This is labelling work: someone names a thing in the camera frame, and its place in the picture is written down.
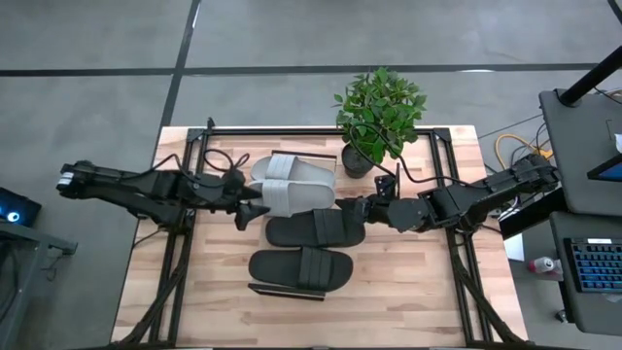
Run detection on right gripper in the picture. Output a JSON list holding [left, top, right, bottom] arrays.
[[335, 194, 410, 228]]

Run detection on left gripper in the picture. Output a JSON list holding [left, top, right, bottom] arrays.
[[192, 167, 272, 232]]

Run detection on red drink bottle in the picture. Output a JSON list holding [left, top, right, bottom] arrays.
[[528, 256, 565, 276]]

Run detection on backlit black keyboard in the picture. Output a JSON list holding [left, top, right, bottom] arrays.
[[563, 236, 622, 295]]

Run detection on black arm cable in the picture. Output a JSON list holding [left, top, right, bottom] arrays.
[[347, 122, 490, 191], [121, 148, 252, 191]]

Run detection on black aluminium table frame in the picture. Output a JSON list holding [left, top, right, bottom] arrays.
[[112, 116, 530, 349]]

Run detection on black computer tower blue lights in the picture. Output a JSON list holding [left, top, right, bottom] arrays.
[[0, 187, 43, 228]]

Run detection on black desk support beam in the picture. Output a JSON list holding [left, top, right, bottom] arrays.
[[499, 187, 570, 240]]

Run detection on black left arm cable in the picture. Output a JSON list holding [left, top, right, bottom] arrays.
[[121, 148, 252, 191]]

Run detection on black round post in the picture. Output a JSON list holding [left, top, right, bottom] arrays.
[[556, 44, 622, 107]]

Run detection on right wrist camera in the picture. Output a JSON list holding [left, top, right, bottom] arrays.
[[373, 162, 401, 200]]

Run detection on grey slide sandal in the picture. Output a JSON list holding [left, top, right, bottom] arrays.
[[247, 178, 337, 219], [249, 154, 337, 190]]

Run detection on green plant in black pot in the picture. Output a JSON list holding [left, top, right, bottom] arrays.
[[332, 66, 429, 180]]

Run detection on grey metal stand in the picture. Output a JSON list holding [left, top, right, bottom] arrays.
[[0, 218, 79, 350]]

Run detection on black slide sandal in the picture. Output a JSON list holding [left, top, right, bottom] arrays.
[[248, 246, 355, 294], [264, 207, 367, 249]]

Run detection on white paper sheet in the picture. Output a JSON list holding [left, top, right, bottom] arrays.
[[502, 232, 527, 263]]

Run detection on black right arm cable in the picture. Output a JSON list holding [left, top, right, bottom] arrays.
[[347, 122, 490, 191]]

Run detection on yellow cable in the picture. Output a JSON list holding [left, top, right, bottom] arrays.
[[494, 133, 554, 177]]

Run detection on blue-lit laptop screen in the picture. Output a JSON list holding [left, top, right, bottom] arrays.
[[586, 153, 622, 184]]

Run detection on grey desk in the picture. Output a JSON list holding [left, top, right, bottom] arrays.
[[537, 87, 622, 218], [548, 211, 622, 337]]

